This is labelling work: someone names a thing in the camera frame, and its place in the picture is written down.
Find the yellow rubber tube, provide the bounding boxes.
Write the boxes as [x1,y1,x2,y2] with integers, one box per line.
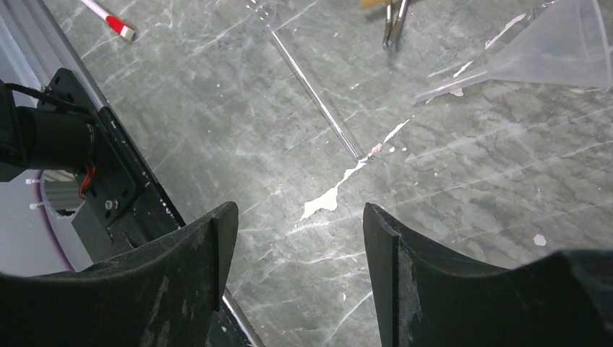
[360,0,385,9]

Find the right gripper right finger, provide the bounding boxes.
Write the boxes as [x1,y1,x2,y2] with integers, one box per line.
[363,203,612,346]

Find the metal crucible tongs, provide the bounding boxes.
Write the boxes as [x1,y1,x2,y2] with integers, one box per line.
[382,0,411,51]

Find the glass stirring rod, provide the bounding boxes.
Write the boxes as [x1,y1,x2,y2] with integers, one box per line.
[246,1,364,161]

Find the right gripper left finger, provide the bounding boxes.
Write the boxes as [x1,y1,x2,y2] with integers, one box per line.
[1,202,239,346]

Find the clear plastic funnel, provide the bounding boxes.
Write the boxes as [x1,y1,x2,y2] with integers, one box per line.
[415,0,612,103]

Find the red white marker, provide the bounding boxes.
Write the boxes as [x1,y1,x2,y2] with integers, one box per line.
[80,0,136,41]

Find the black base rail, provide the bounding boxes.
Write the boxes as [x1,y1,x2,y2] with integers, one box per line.
[0,0,265,347]

